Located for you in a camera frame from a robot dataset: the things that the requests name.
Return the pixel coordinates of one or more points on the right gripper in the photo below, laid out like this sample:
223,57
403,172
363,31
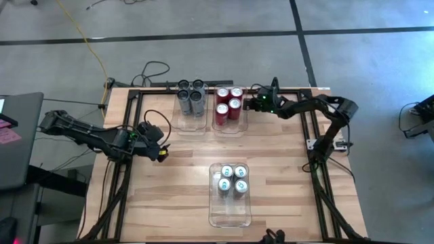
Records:
268,101

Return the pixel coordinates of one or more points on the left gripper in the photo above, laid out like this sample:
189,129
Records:
149,149

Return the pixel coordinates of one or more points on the clear plastic bin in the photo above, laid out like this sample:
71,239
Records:
190,123
230,130
230,217

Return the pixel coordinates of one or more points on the blue silver Red Bull can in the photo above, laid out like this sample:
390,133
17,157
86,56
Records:
240,171
227,170
240,186
224,184

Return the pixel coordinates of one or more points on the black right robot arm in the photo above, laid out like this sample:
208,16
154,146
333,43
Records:
305,106

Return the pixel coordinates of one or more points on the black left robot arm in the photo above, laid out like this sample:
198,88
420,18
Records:
84,133

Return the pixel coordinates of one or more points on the yellow tag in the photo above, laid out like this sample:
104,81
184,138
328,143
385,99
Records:
163,155

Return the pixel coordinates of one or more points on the black clamp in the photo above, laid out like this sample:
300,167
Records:
273,236

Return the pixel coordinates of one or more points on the pink sticky note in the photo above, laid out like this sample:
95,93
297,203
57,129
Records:
8,136

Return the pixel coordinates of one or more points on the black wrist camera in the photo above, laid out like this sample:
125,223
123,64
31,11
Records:
151,130

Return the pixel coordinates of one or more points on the black aluminium frame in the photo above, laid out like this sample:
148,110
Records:
159,91

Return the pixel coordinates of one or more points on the silver frame bracket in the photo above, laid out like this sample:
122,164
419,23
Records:
312,144

